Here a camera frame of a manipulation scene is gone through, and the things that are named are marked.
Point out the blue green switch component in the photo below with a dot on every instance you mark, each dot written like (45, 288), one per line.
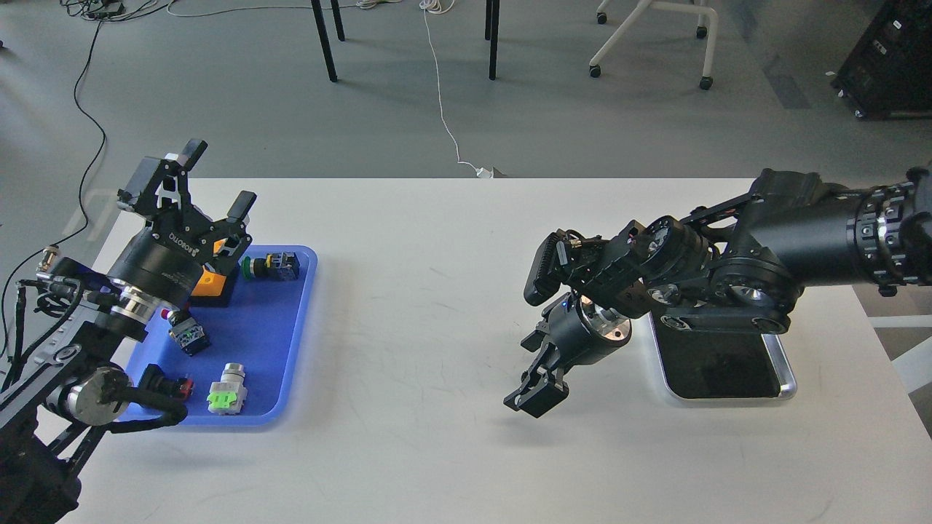
(186, 331)

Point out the silver metal tray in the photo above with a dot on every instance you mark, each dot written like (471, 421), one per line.
(722, 369)

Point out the green and silver push button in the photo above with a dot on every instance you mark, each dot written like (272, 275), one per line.
(227, 397)

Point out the blue plastic tray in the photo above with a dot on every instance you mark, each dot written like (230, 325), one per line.
(260, 328)

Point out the white rolling chair base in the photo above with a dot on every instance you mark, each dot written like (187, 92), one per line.
(707, 30)

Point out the black red push button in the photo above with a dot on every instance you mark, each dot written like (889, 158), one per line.
(154, 380)

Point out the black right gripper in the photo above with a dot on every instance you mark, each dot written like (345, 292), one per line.
(573, 331)

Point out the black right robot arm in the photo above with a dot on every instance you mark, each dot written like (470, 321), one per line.
(735, 268)

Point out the black equipment case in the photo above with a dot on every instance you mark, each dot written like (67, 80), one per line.
(888, 72)

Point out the orange block on black base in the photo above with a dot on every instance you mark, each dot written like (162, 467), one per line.
(215, 289)

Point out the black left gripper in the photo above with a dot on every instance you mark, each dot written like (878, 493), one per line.
(166, 259)

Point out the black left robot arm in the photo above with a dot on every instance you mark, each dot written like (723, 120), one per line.
(64, 393)

